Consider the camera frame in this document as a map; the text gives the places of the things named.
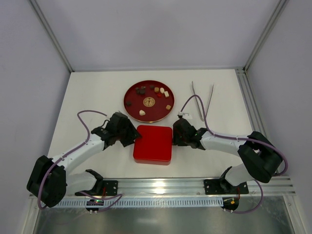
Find red rectangular box lid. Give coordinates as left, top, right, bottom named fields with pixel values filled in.
left=133, top=125, right=173, bottom=161

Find metal serving tongs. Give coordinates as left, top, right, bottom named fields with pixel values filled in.
left=191, top=81, right=215, bottom=121

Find red chocolate box with tray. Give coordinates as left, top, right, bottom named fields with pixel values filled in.
left=135, top=159, right=171, bottom=166

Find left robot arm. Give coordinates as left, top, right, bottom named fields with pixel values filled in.
left=26, top=112, right=141, bottom=209

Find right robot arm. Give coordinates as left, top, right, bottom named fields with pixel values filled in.
left=173, top=118, right=283, bottom=194

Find white heart chocolate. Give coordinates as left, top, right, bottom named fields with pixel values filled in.
left=139, top=110, right=146, bottom=116

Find dark chocolate cluster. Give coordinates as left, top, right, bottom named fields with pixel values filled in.
left=136, top=89, right=146, bottom=96

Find round red plate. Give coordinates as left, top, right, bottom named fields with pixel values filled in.
left=123, top=80, right=175, bottom=123

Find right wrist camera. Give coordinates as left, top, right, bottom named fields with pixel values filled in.
left=177, top=112, right=193, bottom=119

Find aluminium frame rail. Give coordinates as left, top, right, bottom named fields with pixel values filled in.
left=31, top=177, right=297, bottom=195

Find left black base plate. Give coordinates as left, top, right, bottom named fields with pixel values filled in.
left=82, top=180, right=118, bottom=196

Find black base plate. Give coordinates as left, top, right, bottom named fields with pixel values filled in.
left=203, top=178, right=249, bottom=195
left=82, top=180, right=118, bottom=196

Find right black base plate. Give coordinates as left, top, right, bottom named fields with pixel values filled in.
left=203, top=178, right=249, bottom=195

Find slotted cable duct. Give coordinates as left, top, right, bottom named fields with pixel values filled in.
left=55, top=196, right=223, bottom=209

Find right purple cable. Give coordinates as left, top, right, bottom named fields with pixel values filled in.
left=178, top=95, right=289, bottom=215

